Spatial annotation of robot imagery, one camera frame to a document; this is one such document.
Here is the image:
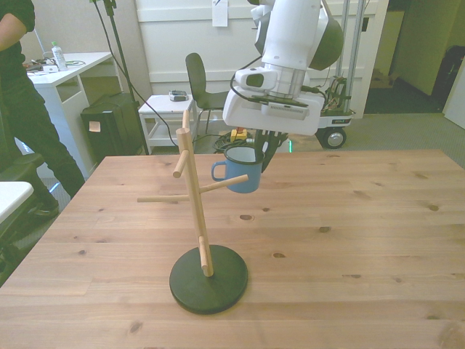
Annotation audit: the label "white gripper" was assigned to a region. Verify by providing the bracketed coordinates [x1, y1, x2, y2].
[222, 87, 327, 173]

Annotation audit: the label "blue enamel mug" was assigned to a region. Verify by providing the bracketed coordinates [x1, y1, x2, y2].
[211, 145, 264, 194]

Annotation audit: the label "bare person forearm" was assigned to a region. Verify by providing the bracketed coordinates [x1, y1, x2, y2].
[0, 12, 28, 52]

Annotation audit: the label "wooden mug tree black base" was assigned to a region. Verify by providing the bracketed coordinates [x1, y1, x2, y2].
[137, 108, 250, 316]

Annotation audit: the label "yellow emergency stop box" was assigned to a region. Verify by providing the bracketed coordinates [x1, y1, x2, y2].
[228, 127, 252, 145]

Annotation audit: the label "wheeled mobile robot cart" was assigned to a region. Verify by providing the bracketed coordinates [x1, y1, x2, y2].
[313, 75, 356, 150]

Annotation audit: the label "white side table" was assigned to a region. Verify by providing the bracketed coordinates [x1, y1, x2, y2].
[138, 94, 199, 148]

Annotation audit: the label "brown cardboard box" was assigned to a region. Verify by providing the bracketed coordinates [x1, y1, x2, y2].
[369, 68, 395, 90]

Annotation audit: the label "white paper sheet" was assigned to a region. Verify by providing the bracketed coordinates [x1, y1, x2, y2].
[211, 0, 229, 28]

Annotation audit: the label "black tripod stand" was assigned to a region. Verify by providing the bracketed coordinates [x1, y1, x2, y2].
[89, 0, 150, 156]

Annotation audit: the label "black cabinet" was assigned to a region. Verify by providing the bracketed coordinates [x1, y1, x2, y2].
[431, 44, 465, 107]

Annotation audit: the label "white desk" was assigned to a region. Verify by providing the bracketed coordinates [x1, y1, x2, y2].
[26, 51, 124, 180]

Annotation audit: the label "clear plastic bottle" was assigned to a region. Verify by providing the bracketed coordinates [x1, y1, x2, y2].
[50, 40, 69, 72]

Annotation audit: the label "person in black clothes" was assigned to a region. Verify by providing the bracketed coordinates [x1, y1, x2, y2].
[0, 0, 86, 216]

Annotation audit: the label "white table corner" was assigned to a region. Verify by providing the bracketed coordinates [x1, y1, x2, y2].
[0, 180, 34, 224]

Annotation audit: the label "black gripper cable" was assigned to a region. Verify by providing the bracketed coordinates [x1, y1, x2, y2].
[230, 55, 263, 106]

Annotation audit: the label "aluminium frame rails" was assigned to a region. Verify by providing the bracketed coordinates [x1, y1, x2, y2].
[334, 0, 368, 114]

